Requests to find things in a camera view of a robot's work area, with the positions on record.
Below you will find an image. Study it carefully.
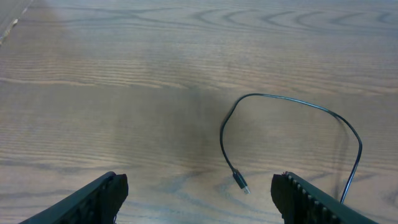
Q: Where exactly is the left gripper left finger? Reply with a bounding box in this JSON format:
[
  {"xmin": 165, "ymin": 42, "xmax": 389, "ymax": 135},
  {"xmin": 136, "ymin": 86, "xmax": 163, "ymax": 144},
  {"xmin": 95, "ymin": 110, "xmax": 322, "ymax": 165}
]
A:
[{"xmin": 21, "ymin": 171, "xmax": 129, "ymax": 224}]

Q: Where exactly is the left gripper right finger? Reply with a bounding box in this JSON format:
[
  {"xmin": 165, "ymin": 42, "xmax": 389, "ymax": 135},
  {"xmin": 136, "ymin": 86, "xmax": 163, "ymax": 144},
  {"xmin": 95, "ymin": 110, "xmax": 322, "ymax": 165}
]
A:
[{"xmin": 271, "ymin": 172, "xmax": 376, "ymax": 224}]

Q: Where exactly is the thick black usb cable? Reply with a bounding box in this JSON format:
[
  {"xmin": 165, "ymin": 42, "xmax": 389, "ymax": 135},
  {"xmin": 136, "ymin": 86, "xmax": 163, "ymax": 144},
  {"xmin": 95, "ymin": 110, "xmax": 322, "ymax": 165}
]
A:
[{"xmin": 219, "ymin": 93, "xmax": 364, "ymax": 205}]

